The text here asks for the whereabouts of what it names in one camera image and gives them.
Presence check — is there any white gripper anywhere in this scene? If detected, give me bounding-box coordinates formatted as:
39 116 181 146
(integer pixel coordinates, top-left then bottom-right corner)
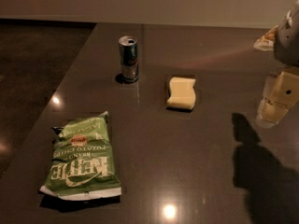
253 0 299 128

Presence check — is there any green jalapeno chip bag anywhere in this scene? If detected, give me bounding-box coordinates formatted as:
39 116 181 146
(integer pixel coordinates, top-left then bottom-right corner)
40 112 121 201

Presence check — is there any silver drink can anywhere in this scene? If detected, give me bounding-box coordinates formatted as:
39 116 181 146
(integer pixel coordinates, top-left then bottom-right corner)
119 35 139 83

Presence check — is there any yellow sponge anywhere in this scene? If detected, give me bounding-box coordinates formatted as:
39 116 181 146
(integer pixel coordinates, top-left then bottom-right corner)
166 77 196 110

